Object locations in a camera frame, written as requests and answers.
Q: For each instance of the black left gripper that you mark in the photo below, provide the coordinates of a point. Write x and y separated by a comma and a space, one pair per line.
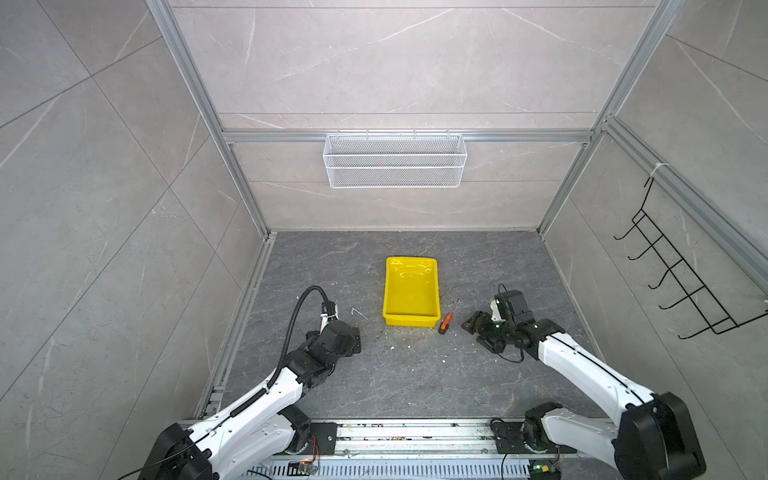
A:
351, 346

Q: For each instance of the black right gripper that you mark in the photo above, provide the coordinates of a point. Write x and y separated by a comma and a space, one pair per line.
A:
479, 322

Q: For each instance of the orange black screwdriver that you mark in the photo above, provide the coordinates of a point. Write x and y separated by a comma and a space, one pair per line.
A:
445, 323

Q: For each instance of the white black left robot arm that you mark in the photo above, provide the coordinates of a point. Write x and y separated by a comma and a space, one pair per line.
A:
261, 423

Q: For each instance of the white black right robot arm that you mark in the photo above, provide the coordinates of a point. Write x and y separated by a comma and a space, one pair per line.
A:
643, 435

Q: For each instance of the yellow plastic bin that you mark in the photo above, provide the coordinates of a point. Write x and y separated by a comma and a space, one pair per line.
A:
412, 297

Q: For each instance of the white zip tie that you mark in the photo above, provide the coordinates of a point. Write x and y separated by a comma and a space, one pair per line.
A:
656, 167

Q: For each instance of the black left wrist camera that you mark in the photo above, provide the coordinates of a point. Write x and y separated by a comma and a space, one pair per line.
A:
328, 313

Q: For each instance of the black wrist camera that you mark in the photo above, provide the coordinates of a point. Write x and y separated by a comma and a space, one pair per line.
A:
510, 306
328, 313

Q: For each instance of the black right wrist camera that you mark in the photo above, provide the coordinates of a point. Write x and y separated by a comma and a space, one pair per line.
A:
510, 306

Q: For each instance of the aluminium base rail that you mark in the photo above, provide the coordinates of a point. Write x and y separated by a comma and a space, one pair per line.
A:
476, 448

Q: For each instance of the white wire mesh basket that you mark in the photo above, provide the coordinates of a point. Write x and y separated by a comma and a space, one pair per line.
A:
378, 161

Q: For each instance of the black wire hook rack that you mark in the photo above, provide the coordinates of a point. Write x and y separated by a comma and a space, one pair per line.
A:
678, 271

